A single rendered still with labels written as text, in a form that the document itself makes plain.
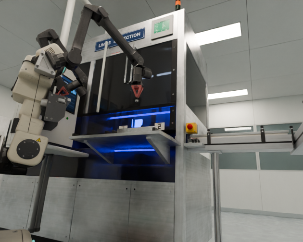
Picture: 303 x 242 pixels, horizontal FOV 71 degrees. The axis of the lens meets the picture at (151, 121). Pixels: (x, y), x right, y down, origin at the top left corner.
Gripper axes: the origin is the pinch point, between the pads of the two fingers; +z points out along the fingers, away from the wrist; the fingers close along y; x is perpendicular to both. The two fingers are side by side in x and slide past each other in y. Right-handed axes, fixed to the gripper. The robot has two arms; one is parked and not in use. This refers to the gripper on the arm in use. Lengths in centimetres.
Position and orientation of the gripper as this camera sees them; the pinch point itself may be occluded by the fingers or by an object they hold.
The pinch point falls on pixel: (137, 96)
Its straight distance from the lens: 140.6
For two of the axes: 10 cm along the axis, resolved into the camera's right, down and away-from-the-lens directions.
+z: 0.0, 9.8, -2.1
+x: -9.8, 0.4, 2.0
